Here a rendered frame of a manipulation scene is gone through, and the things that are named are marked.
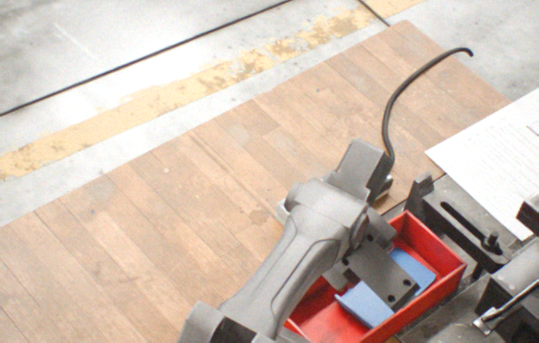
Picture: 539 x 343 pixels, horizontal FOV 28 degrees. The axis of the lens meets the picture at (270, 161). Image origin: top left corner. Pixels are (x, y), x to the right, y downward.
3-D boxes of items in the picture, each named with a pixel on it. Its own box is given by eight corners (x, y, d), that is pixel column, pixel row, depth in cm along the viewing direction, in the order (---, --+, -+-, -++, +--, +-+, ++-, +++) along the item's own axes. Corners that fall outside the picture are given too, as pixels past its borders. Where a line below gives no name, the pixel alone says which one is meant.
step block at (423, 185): (399, 218, 162) (413, 179, 156) (413, 209, 164) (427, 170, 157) (430, 246, 159) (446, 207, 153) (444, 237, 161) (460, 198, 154)
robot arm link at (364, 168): (338, 141, 130) (330, 112, 118) (403, 172, 128) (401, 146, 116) (293, 225, 128) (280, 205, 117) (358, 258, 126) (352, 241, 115)
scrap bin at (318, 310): (271, 318, 147) (277, 292, 143) (397, 234, 160) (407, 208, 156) (331, 381, 142) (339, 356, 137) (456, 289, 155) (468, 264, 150)
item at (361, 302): (330, 308, 149) (334, 295, 147) (397, 248, 158) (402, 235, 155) (370, 340, 146) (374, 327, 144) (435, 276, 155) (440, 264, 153)
